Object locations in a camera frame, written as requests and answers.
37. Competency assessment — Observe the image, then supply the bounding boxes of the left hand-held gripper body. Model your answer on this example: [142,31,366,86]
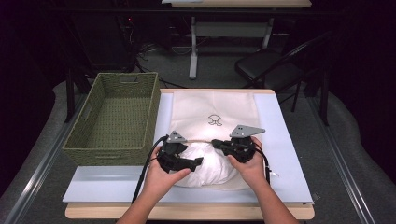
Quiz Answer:
[157,130,205,175]

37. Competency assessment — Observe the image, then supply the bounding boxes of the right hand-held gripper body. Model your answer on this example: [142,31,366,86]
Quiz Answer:
[224,124,266,164]

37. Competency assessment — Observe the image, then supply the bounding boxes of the white mesh laundry bag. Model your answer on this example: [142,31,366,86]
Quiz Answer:
[167,90,262,191]

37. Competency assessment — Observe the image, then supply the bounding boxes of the person's left hand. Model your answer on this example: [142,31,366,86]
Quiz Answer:
[145,145,191,198]

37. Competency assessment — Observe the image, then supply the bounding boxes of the person's right hand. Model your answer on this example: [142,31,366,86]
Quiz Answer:
[227,136,271,189]

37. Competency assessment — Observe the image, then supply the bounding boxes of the pale blue table board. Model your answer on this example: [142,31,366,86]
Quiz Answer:
[62,91,314,205]

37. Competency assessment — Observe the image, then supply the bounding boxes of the green woven basket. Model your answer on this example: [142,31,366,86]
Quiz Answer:
[62,72,162,167]

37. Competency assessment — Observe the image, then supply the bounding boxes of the black folding chair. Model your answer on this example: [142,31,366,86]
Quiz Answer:
[234,31,332,127]

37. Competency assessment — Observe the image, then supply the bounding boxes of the white-framed desk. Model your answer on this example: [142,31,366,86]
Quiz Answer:
[162,0,313,80]

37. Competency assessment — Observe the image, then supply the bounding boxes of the black metal stand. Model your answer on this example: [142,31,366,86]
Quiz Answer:
[64,66,78,123]

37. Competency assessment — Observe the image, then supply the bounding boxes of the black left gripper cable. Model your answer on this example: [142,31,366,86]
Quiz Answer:
[131,134,170,203]

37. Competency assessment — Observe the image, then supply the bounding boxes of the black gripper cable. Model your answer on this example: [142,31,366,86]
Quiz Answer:
[131,134,170,203]
[253,141,273,185]

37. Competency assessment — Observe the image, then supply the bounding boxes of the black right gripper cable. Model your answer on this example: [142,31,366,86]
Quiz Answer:
[253,141,273,185]

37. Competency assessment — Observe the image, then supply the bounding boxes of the black floor cable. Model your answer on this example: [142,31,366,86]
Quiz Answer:
[134,60,188,90]

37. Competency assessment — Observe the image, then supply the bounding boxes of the metal floor rail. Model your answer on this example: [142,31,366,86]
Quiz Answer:
[306,96,378,224]
[0,92,89,224]

